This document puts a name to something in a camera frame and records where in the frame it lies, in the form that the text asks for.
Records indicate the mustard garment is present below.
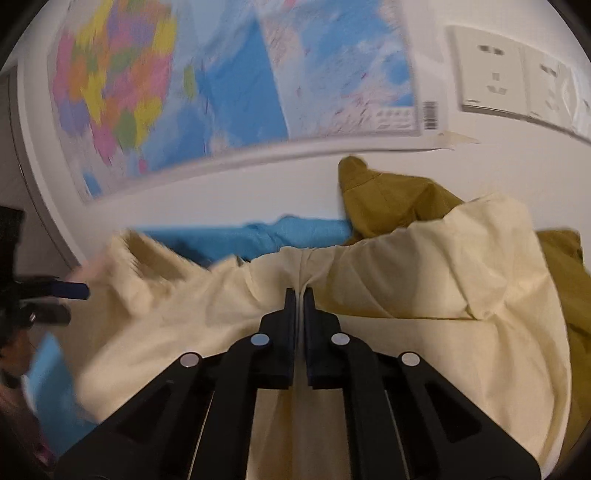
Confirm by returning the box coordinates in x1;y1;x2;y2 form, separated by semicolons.
338;156;591;453

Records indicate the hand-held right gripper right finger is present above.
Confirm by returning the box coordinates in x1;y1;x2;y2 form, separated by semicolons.
303;287;542;480

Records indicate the white wall socket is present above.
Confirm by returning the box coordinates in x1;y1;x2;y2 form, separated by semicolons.
522;46;575;125
445;25;532;116

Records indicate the cream garment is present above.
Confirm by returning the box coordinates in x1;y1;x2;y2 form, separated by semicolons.
69;193;573;480

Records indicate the white light switch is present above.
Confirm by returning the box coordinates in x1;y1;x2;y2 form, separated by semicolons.
569;71;591;138

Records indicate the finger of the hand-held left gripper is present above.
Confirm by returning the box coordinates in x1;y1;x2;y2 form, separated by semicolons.
14;276;90;301
18;304;72;326

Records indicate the blue floral bed sheet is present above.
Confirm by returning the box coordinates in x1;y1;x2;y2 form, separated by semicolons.
28;216;352;444

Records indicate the colourful wall map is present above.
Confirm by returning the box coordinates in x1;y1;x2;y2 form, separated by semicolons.
48;0;439;204

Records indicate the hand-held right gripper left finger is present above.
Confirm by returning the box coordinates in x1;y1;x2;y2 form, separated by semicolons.
54;287;297;480

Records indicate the person's left forearm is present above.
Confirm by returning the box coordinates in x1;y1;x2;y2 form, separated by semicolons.
0;332;56;472

